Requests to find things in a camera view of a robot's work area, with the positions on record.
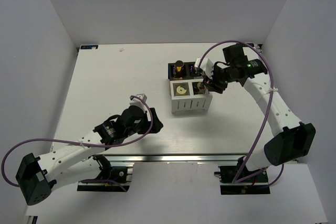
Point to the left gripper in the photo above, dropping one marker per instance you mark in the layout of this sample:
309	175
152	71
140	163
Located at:
157	125

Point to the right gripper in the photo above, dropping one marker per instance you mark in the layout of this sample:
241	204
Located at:
212	85

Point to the spice jar black lid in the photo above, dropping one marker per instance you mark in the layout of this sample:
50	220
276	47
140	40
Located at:
198	88

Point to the brown bottle gold cap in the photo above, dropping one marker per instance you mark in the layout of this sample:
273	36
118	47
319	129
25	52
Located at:
197	70

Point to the white squeeze bottle yellow cap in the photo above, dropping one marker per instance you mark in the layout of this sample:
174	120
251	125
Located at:
180	91

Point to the tall dark sauce bottle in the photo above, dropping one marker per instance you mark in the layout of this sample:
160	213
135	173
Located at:
178	69

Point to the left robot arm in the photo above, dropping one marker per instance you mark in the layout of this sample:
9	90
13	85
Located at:
39	176

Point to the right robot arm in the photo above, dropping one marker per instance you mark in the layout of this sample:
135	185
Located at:
282	136

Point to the white metal organizer rack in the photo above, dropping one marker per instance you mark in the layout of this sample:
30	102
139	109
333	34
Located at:
189	102

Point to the black metal organizer rack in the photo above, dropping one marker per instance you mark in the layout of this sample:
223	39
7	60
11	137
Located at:
187	71

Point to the XDOF logo sticker left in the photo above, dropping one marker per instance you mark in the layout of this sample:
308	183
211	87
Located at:
88	47

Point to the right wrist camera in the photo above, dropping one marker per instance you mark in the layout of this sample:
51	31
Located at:
205	65

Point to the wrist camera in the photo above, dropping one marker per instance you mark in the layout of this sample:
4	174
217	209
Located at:
138	100
205	65

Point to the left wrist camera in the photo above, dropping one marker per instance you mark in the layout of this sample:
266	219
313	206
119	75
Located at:
138	100

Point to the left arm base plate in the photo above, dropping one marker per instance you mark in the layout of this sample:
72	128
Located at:
117	179

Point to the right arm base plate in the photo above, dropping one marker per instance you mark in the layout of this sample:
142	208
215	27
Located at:
256	185

